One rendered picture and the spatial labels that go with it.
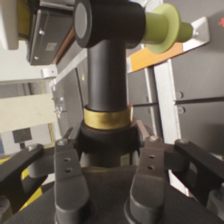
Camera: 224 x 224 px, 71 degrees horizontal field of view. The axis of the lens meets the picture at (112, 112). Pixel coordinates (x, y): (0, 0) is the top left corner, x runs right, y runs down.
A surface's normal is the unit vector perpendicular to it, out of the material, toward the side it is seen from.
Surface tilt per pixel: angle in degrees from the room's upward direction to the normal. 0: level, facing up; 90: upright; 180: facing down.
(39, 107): 90
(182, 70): 0
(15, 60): 90
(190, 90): 0
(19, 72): 90
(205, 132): 0
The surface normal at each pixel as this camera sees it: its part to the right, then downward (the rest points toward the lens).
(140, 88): -0.85, 0.18
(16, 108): 0.50, -0.02
